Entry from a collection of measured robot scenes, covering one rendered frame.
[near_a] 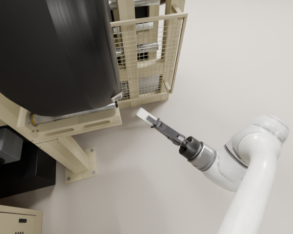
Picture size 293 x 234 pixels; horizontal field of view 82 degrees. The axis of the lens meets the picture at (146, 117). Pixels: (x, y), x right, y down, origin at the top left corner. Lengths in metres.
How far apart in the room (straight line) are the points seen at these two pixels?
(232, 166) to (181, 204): 0.95
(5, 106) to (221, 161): 0.83
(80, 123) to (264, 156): 0.65
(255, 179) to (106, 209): 1.23
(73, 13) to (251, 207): 0.50
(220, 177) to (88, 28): 0.56
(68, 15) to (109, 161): 1.34
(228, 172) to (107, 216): 1.10
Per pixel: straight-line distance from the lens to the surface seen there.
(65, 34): 0.40
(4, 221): 1.32
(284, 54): 3.15
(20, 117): 0.79
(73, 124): 0.78
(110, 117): 0.75
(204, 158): 0.59
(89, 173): 1.59
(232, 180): 0.64
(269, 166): 0.48
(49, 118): 0.78
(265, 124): 0.58
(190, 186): 1.55
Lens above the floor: 1.48
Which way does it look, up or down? 57 degrees down
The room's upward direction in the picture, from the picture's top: straight up
